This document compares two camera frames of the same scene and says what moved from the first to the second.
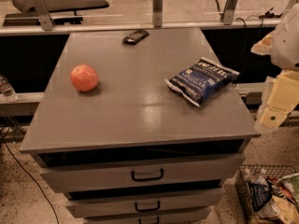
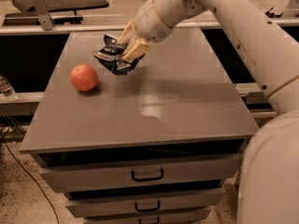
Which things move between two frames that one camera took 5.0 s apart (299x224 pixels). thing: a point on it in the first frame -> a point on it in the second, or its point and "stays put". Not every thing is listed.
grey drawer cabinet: (132, 150) stays put
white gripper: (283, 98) -> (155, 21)
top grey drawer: (64, 172) stays put
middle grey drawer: (130, 202) stays put
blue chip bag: (202, 81) -> (109, 54)
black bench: (62, 6) stays put
